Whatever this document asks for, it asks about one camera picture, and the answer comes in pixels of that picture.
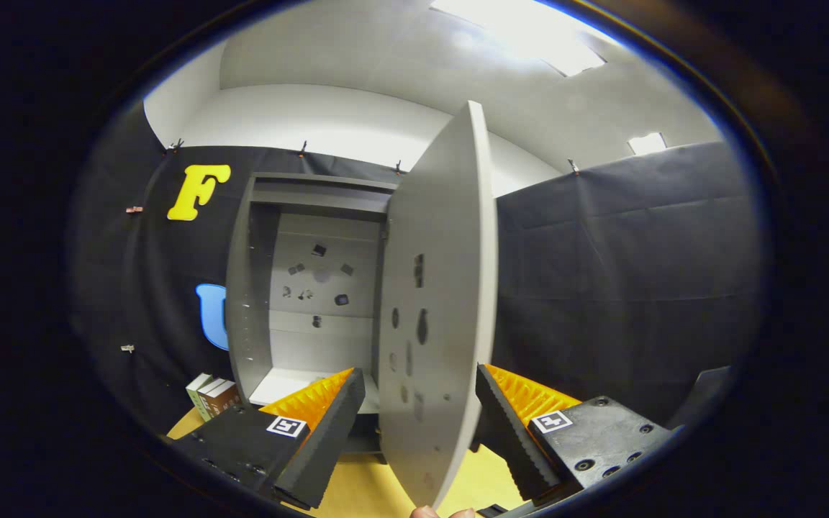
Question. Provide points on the green book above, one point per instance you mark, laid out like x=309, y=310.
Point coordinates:
x=195, y=396

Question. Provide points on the black backdrop cloth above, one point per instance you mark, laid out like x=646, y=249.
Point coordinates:
x=637, y=288

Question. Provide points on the light grey cabinet shelf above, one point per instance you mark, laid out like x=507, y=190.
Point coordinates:
x=281, y=385

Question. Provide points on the dark grey cabinet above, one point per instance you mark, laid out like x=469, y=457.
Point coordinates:
x=242, y=302

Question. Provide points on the dark grey object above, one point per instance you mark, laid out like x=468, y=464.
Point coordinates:
x=706, y=396

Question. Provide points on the small ceiling light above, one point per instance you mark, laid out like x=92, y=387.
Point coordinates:
x=647, y=144

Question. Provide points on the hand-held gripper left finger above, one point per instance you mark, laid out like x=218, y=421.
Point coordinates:
x=324, y=439

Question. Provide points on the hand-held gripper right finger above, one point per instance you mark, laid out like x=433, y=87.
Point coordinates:
x=508, y=439

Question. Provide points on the beige cabinet door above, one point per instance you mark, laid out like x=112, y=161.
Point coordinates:
x=443, y=288

